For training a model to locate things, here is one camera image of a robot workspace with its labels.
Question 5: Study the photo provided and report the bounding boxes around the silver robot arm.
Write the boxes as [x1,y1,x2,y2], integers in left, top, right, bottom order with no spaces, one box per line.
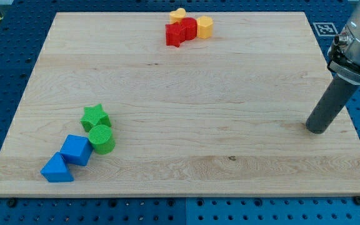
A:
[327,1,360,85]

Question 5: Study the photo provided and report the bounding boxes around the blue triangle block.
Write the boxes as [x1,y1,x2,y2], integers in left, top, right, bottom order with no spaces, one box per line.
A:
[40,152,74,183]

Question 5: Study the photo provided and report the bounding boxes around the light wooden board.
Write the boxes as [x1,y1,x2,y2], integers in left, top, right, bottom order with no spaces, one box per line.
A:
[0,12,360,198]

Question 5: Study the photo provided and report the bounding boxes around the red star block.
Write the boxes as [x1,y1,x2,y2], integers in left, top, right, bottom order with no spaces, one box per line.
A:
[165,22,186,48]

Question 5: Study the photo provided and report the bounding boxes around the green cylinder block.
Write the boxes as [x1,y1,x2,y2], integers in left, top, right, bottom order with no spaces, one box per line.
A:
[88,124,116,154]

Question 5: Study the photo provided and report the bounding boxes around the green star block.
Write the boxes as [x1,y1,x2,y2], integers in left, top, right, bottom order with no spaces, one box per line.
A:
[80,104,112,133]

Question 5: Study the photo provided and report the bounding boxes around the red cylinder block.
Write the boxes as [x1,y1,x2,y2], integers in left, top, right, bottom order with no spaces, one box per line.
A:
[181,17,198,41]

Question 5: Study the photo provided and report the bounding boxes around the yellow hexagon block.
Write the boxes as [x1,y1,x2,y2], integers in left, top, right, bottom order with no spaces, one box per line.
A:
[196,16,214,39]

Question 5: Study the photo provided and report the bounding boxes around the yellow heart block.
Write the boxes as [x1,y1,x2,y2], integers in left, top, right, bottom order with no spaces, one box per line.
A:
[169,7,186,24]

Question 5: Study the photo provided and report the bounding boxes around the blue cube block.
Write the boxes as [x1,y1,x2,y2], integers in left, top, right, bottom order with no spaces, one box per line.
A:
[60,134,93,166]

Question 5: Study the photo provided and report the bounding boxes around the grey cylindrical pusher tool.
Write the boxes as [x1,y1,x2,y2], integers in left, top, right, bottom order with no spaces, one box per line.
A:
[306,75,359,134]

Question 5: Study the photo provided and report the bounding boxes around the white fiducial marker tag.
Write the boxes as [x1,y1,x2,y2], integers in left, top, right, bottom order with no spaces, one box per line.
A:
[313,22,338,37]

